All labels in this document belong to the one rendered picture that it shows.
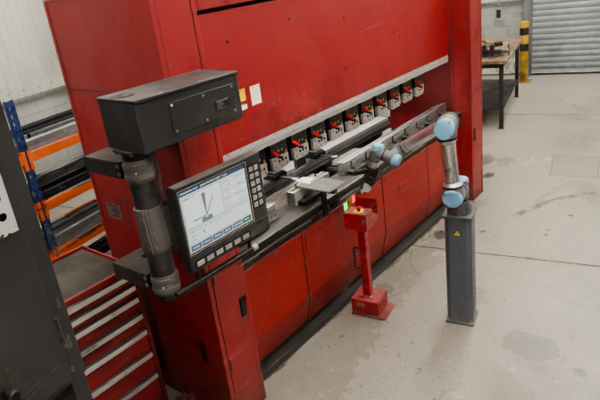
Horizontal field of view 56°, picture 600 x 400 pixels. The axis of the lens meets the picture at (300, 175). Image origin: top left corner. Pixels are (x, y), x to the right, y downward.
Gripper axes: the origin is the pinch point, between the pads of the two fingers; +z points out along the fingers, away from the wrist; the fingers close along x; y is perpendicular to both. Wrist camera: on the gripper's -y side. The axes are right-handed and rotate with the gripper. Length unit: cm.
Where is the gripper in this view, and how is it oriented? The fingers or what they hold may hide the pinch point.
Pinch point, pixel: (361, 191)
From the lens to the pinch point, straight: 358.9
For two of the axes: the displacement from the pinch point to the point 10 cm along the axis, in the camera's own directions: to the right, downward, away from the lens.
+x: 4.6, -3.7, 8.1
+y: 8.7, 3.7, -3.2
